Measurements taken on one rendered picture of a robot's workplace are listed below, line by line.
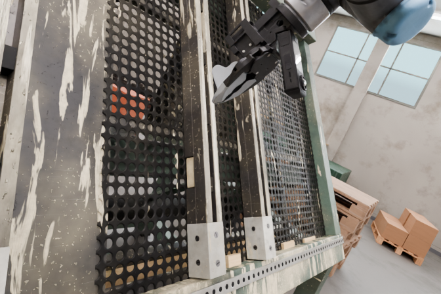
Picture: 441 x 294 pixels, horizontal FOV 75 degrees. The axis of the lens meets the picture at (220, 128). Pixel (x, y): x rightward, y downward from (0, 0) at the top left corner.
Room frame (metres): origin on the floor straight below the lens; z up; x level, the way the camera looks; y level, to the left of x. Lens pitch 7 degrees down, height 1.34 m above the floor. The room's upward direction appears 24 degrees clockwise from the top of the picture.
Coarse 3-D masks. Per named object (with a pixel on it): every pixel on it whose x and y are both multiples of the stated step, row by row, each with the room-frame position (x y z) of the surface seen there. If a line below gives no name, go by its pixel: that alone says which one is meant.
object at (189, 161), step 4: (188, 160) 0.77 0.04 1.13; (192, 160) 0.76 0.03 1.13; (188, 164) 0.76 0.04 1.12; (192, 164) 0.75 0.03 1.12; (188, 168) 0.76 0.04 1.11; (192, 168) 0.75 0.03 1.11; (188, 172) 0.75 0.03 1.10; (192, 172) 0.75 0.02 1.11; (188, 176) 0.75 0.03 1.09; (192, 176) 0.74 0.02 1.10; (188, 180) 0.75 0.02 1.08; (192, 180) 0.74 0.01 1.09; (188, 184) 0.74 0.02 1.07; (192, 184) 0.73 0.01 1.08
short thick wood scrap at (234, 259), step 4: (228, 256) 0.77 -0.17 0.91; (232, 256) 0.79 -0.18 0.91; (236, 256) 0.80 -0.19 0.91; (240, 256) 0.81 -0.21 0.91; (228, 260) 0.77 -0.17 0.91; (232, 260) 0.78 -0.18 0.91; (236, 260) 0.79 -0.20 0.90; (240, 260) 0.81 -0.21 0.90; (228, 264) 0.76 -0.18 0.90; (232, 264) 0.77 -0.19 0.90; (236, 264) 0.79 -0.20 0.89
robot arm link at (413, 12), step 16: (384, 0) 0.38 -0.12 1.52; (400, 0) 0.39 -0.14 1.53; (416, 0) 0.39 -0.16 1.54; (432, 0) 0.40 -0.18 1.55; (352, 16) 0.47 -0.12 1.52; (368, 16) 0.41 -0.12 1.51; (384, 16) 0.41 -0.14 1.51; (400, 16) 0.39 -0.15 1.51; (416, 16) 0.40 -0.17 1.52; (384, 32) 0.42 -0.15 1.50; (400, 32) 0.41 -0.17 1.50; (416, 32) 0.43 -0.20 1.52
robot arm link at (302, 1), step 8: (288, 0) 0.50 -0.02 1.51; (296, 0) 0.50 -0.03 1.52; (304, 0) 0.49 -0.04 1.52; (312, 0) 0.49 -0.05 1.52; (320, 0) 0.49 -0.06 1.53; (288, 8) 0.51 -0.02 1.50; (296, 8) 0.49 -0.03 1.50; (304, 8) 0.49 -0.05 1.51; (312, 8) 0.49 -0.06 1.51; (320, 8) 0.49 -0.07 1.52; (296, 16) 0.50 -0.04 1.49; (304, 16) 0.49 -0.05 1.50; (312, 16) 0.50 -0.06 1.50; (320, 16) 0.50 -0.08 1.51; (328, 16) 0.51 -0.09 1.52; (304, 24) 0.51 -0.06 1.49; (312, 24) 0.50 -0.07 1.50
